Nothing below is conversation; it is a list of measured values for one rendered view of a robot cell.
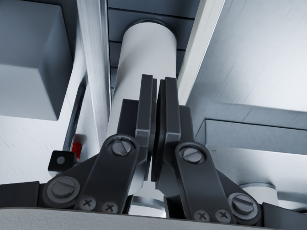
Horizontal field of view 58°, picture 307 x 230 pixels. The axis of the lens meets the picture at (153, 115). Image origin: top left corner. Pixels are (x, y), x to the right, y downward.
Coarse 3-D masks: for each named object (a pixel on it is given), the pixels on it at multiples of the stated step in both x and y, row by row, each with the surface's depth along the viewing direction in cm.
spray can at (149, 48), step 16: (128, 32) 24; (144, 32) 23; (160, 32) 24; (128, 48) 23; (144, 48) 22; (160, 48) 23; (176, 48) 26; (128, 64) 22; (144, 64) 22; (160, 64) 22; (128, 80) 21; (128, 96) 20; (112, 112) 21; (112, 128) 20; (144, 192) 16; (160, 192) 17; (144, 208) 16; (160, 208) 17
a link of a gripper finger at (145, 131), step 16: (144, 80) 12; (144, 96) 11; (128, 112) 11; (144, 112) 10; (128, 128) 11; (144, 128) 9; (144, 144) 10; (144, 160) 9; (64, 176) 9; (80, 176) 9; (144, 176) 11; (48, 192) 8; (64, 192) 8; (80, 192) 8; (64, 208) 8
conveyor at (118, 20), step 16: (112, 0) 23; (128, 0) 23; (144, 0) 23; (160, 0) 23; (176, 0) 23; (192, 0) 23; (112, 16) 24; (128, 16) 24; (144, 16) 24; (160, 16) 24; (176, 16) 24; (192, 16) 24; (112, 32) 26; (176, 32) 26; (112, 48) 28; (112, 64) 30; (176, 64) 29; (112, 80) 32; (112, 96) 35
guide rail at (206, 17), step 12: (204, 0) 19; (216, 0) 18; (204, 12) 19; (216, 12) 19; (204, 24) 20; (192, 36) 22; (204, 36) 21; (192, 48) 22; (204, 48) 22; (192, 60) 24; (180, 72) 27; (192, 72) 25; (180, 84) 27; (180, 96) 28
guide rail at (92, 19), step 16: (80, 0) 14; (96, 0) 14; (80, 16) 15; (96, 16) 14; (96, 32) 15; (96, 48) 16; (96, 64) 18; (96, 80) 19; (96, 96) 21; (96, 112) 23; (96, 128) 25
